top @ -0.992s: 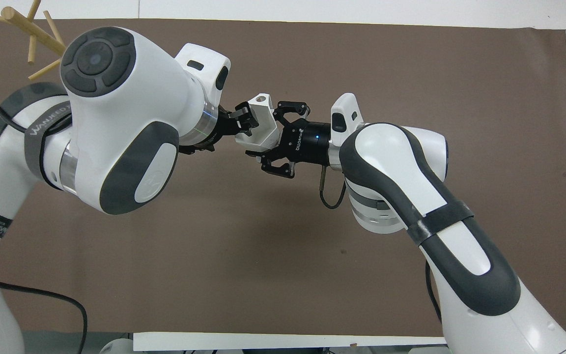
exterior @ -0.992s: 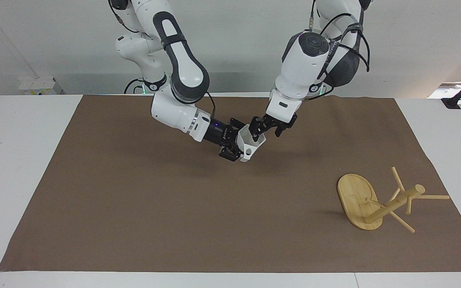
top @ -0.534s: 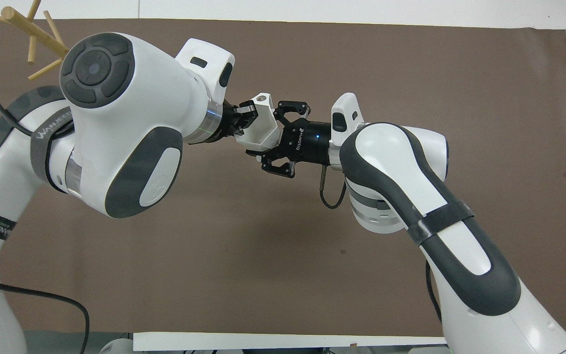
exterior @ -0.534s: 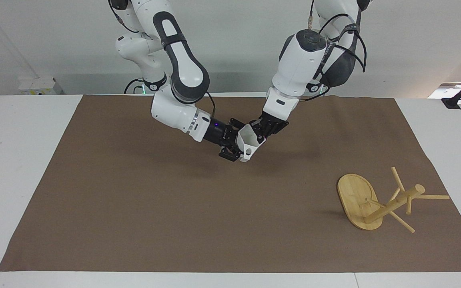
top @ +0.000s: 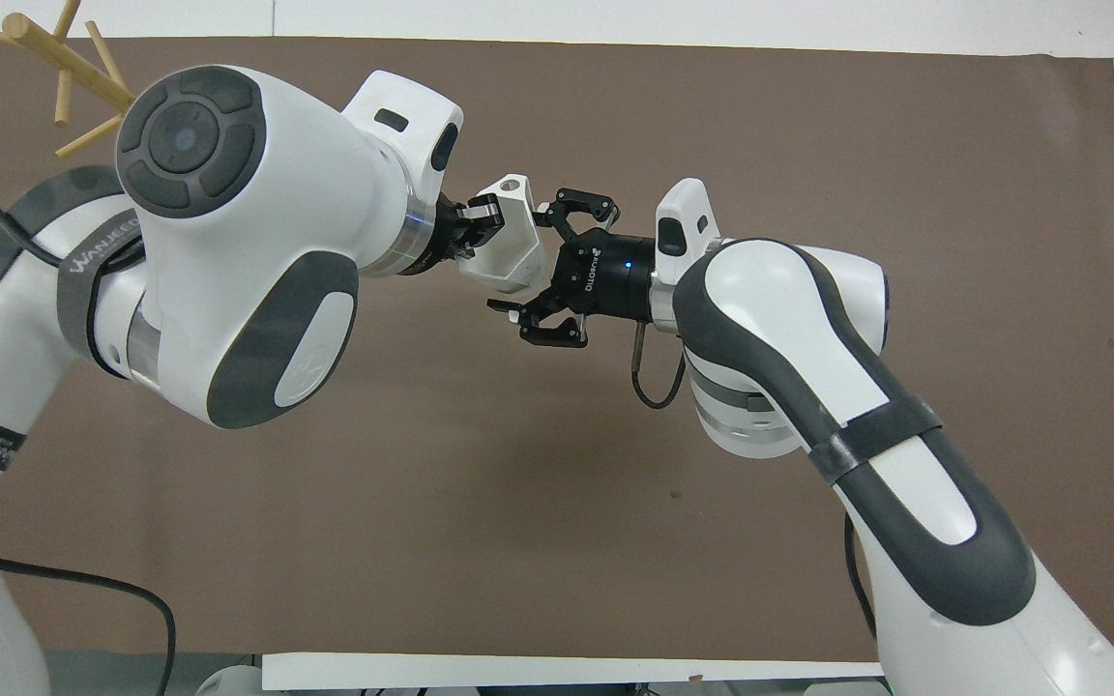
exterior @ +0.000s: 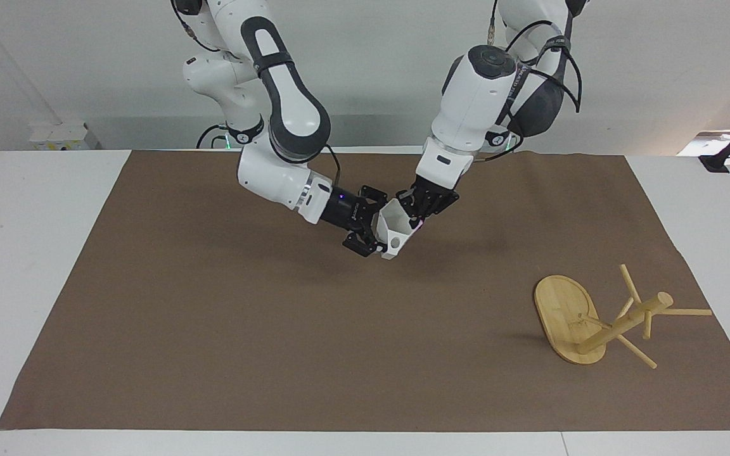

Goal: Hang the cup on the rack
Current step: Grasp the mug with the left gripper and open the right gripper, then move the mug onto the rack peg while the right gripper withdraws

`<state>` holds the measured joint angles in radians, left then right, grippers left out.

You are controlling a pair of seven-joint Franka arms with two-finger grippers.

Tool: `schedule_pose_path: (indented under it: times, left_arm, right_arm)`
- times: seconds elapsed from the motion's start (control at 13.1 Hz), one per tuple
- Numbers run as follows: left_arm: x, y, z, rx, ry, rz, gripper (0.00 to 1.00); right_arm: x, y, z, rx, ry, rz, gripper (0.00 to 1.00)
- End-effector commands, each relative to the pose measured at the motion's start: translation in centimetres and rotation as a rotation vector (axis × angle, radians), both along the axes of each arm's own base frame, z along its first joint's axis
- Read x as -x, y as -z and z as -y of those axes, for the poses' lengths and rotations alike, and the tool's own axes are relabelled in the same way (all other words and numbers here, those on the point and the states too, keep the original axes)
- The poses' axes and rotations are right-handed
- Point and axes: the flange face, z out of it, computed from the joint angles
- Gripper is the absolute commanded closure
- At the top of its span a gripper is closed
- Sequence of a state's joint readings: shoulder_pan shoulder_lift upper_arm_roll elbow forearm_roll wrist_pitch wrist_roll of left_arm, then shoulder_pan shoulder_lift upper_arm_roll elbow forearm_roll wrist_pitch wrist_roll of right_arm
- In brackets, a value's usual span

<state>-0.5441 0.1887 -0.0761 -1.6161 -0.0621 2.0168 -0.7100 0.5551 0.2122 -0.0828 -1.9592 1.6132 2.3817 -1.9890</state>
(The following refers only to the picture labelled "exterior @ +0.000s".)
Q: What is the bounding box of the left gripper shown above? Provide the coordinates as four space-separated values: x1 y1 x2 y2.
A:
396 174 461 226

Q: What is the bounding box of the wooden cup rack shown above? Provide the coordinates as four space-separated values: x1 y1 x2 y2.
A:
534 263 714 371

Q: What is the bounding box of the black cable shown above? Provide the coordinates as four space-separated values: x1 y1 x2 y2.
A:
322 144 342 188
503 19 585 116
474 132 525 163
196 123 231 151

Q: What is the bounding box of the white cup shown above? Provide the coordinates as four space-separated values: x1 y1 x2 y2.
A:
375 198 427 261

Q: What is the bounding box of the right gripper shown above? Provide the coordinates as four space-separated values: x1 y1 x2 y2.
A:
319 184 390 258

